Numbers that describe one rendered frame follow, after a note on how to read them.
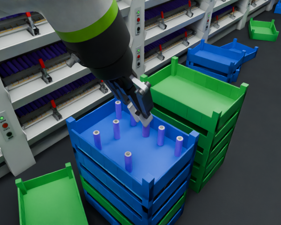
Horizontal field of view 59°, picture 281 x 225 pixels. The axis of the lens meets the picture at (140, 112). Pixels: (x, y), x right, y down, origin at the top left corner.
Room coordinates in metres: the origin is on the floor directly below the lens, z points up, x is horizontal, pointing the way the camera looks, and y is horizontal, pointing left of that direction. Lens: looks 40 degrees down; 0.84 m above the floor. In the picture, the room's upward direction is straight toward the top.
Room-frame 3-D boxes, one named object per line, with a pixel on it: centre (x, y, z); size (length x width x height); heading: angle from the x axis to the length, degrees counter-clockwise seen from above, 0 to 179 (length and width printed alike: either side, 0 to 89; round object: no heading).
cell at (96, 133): (0.47, 0.12, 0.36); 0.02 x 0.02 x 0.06
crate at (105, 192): (0.48, 0.03, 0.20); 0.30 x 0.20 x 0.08; 48
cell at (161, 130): (0.49, -0.06, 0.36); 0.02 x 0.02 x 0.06
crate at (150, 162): (0.48, 0.03, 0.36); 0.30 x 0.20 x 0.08; 48
